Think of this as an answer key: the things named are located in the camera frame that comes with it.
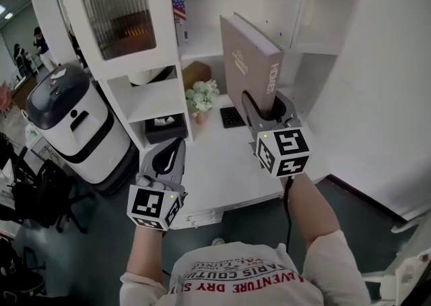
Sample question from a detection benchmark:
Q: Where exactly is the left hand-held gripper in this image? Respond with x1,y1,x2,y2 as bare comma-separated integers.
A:
127,136,189,231

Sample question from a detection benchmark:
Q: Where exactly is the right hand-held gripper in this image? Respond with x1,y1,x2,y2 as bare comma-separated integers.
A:
241,90,312,179

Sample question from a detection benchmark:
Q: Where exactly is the brown hardcover book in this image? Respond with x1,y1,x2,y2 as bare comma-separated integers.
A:
219,11,286,120

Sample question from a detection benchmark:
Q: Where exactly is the white shelf unit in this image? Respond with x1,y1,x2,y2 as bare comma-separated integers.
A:
26,0,368,150

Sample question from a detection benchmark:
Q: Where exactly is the person's right forearm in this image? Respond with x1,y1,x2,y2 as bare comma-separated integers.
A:
286,172,341,253

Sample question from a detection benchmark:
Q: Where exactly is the person's left forearm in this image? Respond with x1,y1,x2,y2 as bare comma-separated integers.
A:
125,223,178,287

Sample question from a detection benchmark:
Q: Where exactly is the flag print book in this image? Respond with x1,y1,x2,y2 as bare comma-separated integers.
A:
169,0,188,46

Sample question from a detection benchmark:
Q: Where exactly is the black tissue box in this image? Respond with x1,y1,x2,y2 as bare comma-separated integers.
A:
144,114,189,146

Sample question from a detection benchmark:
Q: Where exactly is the black keyboard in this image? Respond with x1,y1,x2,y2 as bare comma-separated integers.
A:
220,106,248,129

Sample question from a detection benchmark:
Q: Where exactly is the potted white flower plant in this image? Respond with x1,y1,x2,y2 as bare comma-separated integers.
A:
185,79,221,126

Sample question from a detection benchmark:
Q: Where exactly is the brown box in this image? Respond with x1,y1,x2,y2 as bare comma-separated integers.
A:
181,61,212,93

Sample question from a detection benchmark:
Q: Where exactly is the white round container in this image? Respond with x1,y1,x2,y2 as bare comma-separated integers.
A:
129,67,178,87

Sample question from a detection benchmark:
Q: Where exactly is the white and black appliance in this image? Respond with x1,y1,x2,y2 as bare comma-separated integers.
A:
26,63,139,195

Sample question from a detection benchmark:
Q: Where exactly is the black office chair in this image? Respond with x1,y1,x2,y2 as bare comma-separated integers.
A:
11,158,89,235

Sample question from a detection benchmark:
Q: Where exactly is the person's white printed shirt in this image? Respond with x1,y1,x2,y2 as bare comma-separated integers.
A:
119,229,372,306

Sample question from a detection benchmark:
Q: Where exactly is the black bag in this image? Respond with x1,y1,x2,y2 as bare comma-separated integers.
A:
0,239,47,301

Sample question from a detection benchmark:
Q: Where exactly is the ceiling light panel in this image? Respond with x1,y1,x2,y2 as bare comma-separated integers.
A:
0,3,15,21

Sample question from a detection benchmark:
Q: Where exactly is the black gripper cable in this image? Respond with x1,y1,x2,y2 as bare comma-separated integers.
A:
283,176,294,257

